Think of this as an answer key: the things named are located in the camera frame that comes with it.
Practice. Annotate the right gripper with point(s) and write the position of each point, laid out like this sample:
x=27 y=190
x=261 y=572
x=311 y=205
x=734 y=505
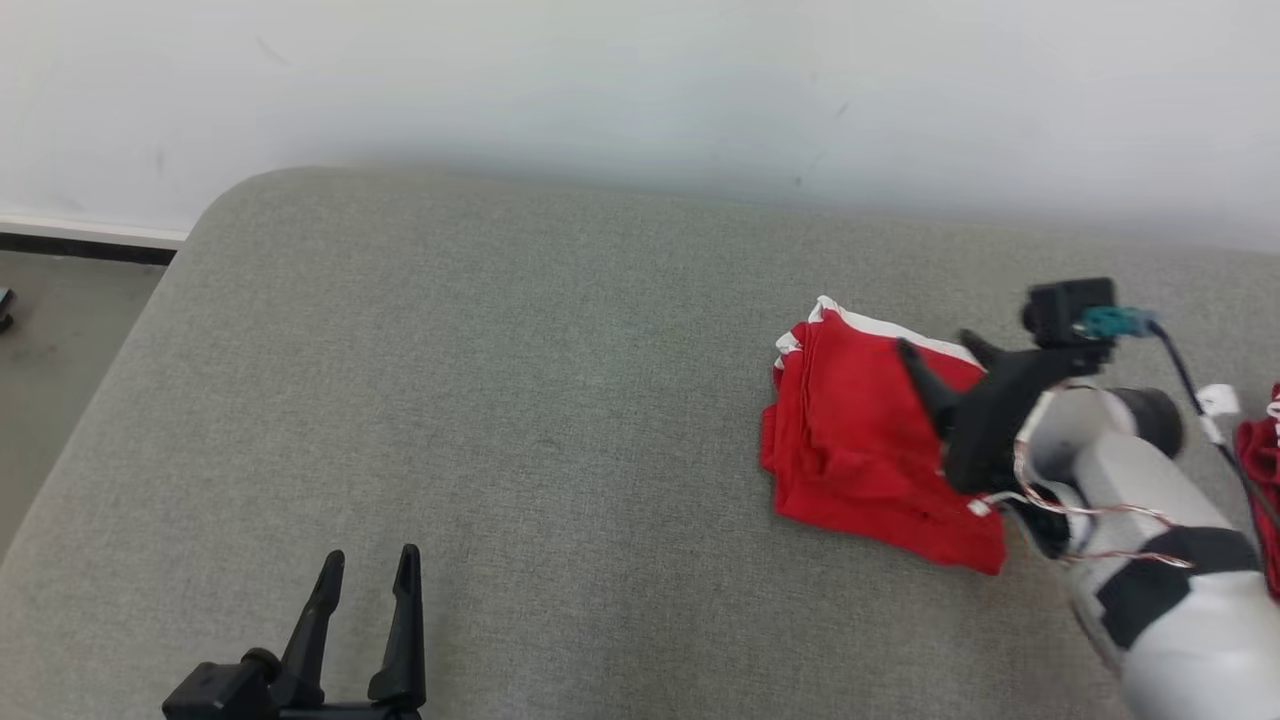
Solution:
x=990 y=430

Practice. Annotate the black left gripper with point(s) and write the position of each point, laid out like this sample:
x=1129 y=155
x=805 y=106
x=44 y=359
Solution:
x=230 y=695

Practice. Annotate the red white garment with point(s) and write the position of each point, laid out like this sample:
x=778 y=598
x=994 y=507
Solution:
x=850 y=440

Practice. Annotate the red shirt with white sleeves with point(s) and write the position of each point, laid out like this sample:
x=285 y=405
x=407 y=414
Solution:
x=1262 y=450

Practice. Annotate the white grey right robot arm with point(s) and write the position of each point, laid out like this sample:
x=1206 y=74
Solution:
x=1130 y=470

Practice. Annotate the dark grey floor object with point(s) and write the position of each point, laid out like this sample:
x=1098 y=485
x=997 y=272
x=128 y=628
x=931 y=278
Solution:
x=5 y=305

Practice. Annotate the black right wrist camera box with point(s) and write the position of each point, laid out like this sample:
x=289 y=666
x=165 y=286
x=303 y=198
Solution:
x=1065 y=305

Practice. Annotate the dark wall baseboard strip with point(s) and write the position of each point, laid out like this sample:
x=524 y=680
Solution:
x=80 y=248

